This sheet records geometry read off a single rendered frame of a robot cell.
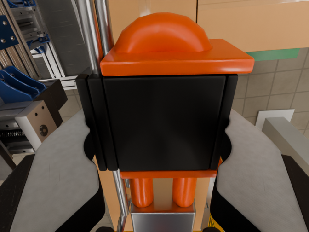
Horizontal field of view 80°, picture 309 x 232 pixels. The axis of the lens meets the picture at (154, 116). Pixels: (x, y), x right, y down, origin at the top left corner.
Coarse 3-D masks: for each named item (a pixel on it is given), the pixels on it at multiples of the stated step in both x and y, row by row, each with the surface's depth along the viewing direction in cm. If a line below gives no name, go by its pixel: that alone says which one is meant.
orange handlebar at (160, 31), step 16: (144, 16) 10; (160, 16) 9; (176, 16) 10; (128, 32) 10; (144, 32) 9; (160, 32) 9; (176, 32) 9; (192, 32) 10; (128, 48) 10; (144, 48) 10; (160, 48) 10; (176, 48) 10; (192, 48) 10; (208, 48) 10; (144, 192) 16; (176, 192) 17; (192, 192) 17
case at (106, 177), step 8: (96, 160) 62; (104, 176) 66; (112, 176) 66; (104, 184) 69; (112, 184) 68; (200, 184) 68; (208, 184) 68; (104, 192) 71; (112, 192) 71; (128, 192) 71; (200, 192) 71; (112, 200) 74; (200, 200) 74; (112, 208) 77; (200, 208) 77; (112, 216) 80; (128, 216) 80; (200, 216) 80; (128, 224) 84; (200, 224) 83
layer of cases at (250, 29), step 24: (120, 0) 72; (144, 0) 72; (168, 0) 72; (192, 0) 72; (216, 0) 72; (240, 0) 72; (264, 0) 72; (288, 0) 72; (120, 24) 76; (216, 24) 76; (240, 24) 76; (264, 24) 76; (288, 24) 76; (240, 48) 81; (264, 48) 81; (288, 48) 81
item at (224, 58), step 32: (128, 64) 9; (160, 64) 9; (192, 64) 9; (224, 64) 9; (128, 96) 10; (160, 96) 10; (192, 96) 10; (224, 96) 10; (128, 128) 11; (160, 128) 11; (192, 128) 11; (224, 128) 11; (128, 160) 12; (160, 160) 12; (192, 160) 12
